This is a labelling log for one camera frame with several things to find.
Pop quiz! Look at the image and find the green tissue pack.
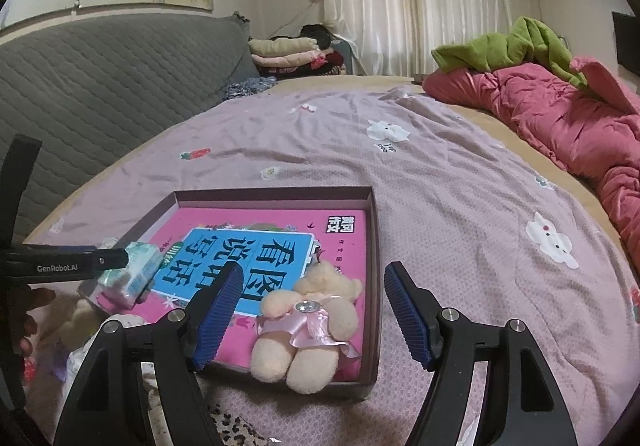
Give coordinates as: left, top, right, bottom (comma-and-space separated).
98, 242, 163, 309

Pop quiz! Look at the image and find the bear with purple dress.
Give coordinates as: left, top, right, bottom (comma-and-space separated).
48, 296, 106, 352

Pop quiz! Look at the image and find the beige bear pink dress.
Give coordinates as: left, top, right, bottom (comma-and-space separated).
248, 259, 363, 395

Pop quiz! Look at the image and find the leopard print scrunchie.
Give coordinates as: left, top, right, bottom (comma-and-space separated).
207, 404, 271, 446

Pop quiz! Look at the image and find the person's left hand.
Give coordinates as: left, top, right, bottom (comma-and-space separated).
12, 285, 55, 357

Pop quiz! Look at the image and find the pink and blue book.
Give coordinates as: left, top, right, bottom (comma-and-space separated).
136, 207, 368, 370

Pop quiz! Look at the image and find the grey quilted headboard cover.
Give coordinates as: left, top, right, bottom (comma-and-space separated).
1, 13, 257, 239

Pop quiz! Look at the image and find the purple patterned bed sheet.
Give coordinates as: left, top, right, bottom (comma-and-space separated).
32, 89, 639, 445

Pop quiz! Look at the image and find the dark shallow cardboard box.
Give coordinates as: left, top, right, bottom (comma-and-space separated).
116, 187, 381, 400

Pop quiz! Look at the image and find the blue patterned cloth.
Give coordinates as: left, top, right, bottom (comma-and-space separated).
222, 77, 277, 101

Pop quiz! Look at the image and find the pink quilted comforter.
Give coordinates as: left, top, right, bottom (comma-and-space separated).
422, 58, 639, 265

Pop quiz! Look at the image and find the stack of folded clothes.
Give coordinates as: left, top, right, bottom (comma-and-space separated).
248, 24, 352, 80

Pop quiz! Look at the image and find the green fleece blanket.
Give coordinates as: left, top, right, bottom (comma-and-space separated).
431, 16, 588, 89

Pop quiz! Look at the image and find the black wall television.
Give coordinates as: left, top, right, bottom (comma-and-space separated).
612, 12, 640, 76

